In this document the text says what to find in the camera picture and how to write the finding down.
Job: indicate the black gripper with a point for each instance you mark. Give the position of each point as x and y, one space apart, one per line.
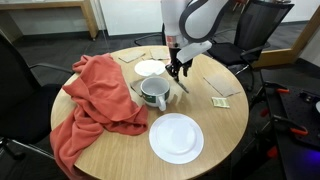
173 57

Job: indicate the grey marker pen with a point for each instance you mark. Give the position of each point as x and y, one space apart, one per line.
182 87

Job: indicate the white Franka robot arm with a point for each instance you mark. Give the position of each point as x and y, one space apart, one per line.
196 20

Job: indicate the white cup with green band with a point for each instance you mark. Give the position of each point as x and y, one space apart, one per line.
155 94

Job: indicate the white round plate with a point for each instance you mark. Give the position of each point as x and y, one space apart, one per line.
149 68
176 138

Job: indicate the red-orange cloth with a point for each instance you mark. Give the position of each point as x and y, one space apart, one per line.
100 93

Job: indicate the black mesh office chair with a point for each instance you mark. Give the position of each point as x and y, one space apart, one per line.
256 30
23 100

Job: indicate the wooden desk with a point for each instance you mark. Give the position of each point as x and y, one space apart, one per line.
50 5

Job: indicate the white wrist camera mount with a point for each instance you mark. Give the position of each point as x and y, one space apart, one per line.
195 50

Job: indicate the wooden glass wall frame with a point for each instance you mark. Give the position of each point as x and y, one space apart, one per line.
290 50

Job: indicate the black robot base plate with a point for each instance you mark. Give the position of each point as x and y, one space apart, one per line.
296 113

